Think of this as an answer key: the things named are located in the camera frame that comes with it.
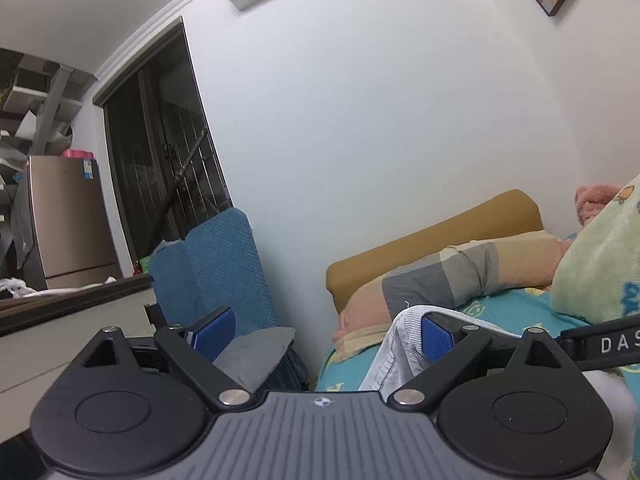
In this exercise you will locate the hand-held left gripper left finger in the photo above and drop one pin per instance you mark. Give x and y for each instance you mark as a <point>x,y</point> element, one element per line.
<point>216,332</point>

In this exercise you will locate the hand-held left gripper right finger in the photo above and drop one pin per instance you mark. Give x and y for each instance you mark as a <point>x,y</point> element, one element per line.
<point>436,337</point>

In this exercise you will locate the white grey garment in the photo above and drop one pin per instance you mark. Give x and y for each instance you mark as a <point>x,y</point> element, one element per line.
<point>400,355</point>

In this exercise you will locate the grey seat cushion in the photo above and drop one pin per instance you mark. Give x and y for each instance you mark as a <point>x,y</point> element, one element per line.
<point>260,352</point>

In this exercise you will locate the plaid pillow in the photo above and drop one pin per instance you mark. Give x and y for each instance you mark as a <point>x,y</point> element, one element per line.
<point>450,272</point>

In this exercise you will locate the green printed blanket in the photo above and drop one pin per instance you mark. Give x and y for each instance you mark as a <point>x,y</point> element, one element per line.
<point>600,270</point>

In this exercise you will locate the teal printed bed sheet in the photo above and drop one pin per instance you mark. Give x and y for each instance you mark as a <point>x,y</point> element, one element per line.
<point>520,310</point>

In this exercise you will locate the mustard yellow headboard cushion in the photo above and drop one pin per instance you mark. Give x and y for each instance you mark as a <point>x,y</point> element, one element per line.
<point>450,232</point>

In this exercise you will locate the pink plush toy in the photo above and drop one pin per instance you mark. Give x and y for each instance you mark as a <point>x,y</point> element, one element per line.
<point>592,202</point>

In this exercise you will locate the dark wooden desk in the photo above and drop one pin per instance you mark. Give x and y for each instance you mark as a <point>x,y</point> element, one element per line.
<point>65,302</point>

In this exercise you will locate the dark barred window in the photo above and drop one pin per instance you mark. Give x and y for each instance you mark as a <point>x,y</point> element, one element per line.
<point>160,160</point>

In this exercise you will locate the brown refrigerator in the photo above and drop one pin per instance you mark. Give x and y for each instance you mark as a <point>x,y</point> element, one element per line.
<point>70,220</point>

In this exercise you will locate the white plastic bag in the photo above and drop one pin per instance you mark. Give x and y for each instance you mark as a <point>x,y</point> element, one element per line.
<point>12,287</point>

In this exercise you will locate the pink container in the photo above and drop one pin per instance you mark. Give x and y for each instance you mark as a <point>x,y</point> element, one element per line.
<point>77,153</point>

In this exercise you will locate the white storage shelf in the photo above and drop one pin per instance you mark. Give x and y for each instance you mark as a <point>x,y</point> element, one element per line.
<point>35,110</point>

